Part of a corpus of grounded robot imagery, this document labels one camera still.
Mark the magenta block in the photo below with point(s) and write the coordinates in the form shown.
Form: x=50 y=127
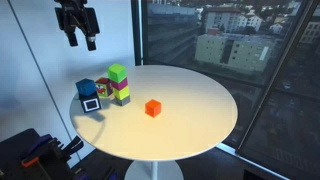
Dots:
x=120 y=84

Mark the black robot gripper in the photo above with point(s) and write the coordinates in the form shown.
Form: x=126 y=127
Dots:
x=77 y=16

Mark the white table pedestal base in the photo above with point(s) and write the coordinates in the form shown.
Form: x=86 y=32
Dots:
x=153 y=170

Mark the black and white patterned cube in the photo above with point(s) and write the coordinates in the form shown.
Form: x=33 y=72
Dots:
x=90 y=104

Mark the dark slanted window frame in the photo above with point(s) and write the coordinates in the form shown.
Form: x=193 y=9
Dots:
x=276 y=76

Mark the white window sill strip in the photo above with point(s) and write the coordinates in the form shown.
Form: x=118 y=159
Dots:
x=246 y=160

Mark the blue block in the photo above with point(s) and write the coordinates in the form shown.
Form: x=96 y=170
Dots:
x=85 y=87

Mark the colourful cartoon picture cube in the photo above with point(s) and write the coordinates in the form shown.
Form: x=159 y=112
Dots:
x=103 y=87

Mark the orange block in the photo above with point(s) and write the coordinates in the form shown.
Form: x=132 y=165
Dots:
x=153 y=108

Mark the pale green building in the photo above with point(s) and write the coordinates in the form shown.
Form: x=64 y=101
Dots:
x=233 y=51

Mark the black clamp rack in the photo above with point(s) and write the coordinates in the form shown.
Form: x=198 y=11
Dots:
x=20 y=156

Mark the black spring clamp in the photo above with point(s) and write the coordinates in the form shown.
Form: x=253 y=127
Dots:
x=74 y=145

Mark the white red-roofed building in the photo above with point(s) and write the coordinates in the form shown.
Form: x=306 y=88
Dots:
x=226 y=18

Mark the bright green block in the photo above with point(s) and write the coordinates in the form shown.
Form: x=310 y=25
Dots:
x=117 y=73

